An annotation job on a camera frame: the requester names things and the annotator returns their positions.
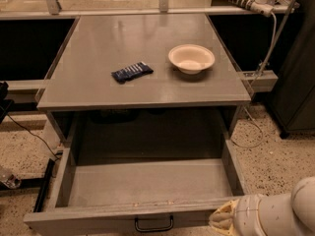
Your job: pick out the black drawer handle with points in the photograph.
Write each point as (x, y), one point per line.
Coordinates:
(153, 225)

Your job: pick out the grey metal frame rail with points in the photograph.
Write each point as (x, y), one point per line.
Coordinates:
(65, 14)

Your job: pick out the grey metal cabinet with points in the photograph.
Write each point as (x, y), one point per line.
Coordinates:
(153, 111)

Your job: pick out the black floor rail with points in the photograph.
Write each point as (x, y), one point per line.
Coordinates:
(43, 187)

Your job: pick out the white power strip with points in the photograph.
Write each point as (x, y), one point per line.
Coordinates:
(251, 5)

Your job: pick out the dark grey side cabinet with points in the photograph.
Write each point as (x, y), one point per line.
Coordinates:
(292, 100)

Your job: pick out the white paper bowl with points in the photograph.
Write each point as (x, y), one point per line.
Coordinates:
(191, 59)

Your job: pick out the grey top drawer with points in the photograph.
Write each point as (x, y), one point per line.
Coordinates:
(96, 194)

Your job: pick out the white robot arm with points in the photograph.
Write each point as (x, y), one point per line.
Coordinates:
(290, 214)

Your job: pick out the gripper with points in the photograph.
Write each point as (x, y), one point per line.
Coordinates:
(246, 213)

